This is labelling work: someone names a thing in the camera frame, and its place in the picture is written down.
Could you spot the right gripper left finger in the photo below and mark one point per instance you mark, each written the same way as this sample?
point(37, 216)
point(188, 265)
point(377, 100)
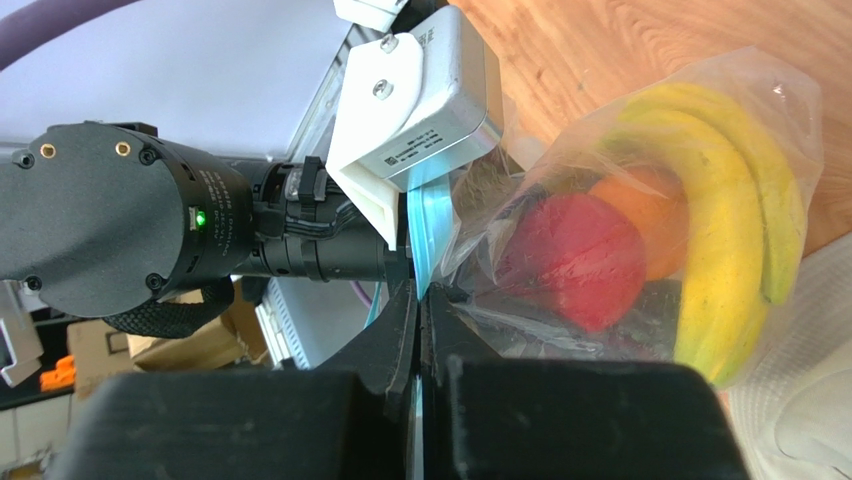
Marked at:
point(345, 419)

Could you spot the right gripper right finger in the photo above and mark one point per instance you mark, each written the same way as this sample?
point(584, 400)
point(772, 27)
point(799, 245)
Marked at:
point(490, 417)

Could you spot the red fake apple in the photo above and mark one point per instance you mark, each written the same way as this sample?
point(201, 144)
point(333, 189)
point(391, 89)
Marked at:
point(577, 256)

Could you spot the clear zip top bag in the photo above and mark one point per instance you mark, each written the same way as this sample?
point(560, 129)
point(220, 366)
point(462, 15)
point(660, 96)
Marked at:
point(460, 225)

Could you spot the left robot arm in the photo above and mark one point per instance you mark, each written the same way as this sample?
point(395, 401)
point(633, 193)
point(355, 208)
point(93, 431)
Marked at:
point(109, 221)

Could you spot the orange fake orange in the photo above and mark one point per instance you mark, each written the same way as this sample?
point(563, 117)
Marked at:
point(654, 201)

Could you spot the yellow fake fruit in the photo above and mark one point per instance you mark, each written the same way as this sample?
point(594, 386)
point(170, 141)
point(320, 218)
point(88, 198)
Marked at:
point(746, 214)

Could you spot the beige bucket hat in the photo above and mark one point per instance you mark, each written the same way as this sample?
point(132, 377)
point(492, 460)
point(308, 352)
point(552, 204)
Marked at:
point(792, 414)

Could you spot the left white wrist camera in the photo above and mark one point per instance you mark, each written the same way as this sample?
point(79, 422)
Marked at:
point(412, 110)

